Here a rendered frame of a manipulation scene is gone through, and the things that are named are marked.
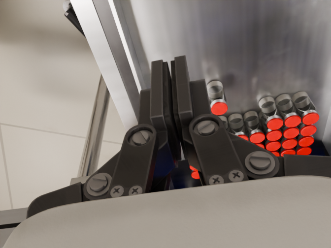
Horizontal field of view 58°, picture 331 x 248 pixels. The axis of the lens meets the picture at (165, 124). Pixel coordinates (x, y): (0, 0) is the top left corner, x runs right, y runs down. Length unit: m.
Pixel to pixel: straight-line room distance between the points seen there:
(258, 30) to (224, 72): 0.07
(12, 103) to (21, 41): 0.39
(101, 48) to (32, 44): 1.12
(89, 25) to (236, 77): 0.19
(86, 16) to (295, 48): 0.25
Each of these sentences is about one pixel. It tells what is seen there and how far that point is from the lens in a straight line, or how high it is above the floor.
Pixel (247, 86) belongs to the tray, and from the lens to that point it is 0.42.
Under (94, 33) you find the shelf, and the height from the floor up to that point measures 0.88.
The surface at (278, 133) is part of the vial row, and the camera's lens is 0.43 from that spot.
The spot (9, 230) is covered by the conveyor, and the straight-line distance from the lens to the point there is 0.78.
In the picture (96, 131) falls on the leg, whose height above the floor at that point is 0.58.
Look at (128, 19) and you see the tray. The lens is 0.36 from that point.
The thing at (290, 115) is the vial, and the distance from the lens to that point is 0.42.
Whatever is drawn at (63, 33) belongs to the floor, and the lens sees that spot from 1.42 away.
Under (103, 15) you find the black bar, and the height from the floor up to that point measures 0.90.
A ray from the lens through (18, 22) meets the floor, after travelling 1.46.
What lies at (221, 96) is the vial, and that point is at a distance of 0.38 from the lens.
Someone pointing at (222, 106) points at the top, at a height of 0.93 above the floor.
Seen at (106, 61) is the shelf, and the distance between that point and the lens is 0.39.
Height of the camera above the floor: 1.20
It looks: 45 degrees down
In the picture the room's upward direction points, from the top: 179 degrees clockwise
